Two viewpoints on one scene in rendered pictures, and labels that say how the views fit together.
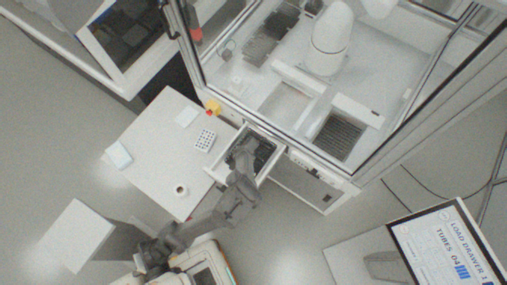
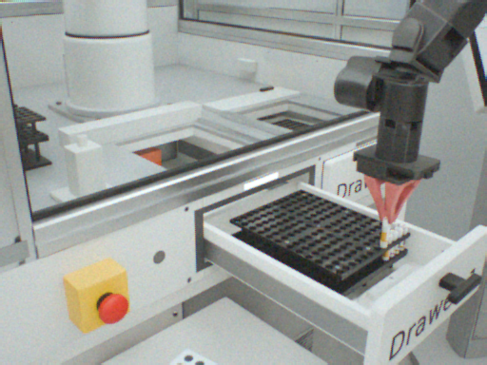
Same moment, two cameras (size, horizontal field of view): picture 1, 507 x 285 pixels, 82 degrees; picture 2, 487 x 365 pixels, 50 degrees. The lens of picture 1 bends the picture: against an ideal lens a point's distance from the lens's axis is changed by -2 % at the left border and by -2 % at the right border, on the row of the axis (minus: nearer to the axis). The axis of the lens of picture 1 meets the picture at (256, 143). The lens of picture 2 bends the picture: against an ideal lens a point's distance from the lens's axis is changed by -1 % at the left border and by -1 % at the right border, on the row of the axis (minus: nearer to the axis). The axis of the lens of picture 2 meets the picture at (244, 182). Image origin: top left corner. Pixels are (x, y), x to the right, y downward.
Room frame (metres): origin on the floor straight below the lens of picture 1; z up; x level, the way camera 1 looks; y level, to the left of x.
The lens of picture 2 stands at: (0.54, 0.76, 1.29)
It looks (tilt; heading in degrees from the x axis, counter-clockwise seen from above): 24 degrees down; 277
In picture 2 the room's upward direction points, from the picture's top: 1 degrees clockwise
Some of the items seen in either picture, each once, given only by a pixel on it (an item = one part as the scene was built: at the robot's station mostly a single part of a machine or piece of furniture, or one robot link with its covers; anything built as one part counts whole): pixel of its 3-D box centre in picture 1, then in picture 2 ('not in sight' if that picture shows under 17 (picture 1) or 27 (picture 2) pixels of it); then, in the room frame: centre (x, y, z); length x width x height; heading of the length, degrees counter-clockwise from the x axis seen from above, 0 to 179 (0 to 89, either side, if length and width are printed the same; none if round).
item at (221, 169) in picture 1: (252, 154); (312, 243); (0.52, 0.03, 0.86); 0.40 x 0.26 x 0.06; 141
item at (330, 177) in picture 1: (315, 170); (367, 170); (0.41, -0.29, 0.87); 0.29 x 0.02 x 0.11; 51
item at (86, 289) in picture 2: (213, 108); (98, 296); (0.80, 0.22, 0.88); 0.07 x 0.05 x 0.07; 51
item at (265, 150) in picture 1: (250, 154); (317, 243); (0.51, 0.03, 0.87); 0.22 x 0.18 x 0.06; 141
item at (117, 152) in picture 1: (119, 155); not in sight; (0.59, 0.77, 0.78); 0.15 x 0.10 x 0.04; 38
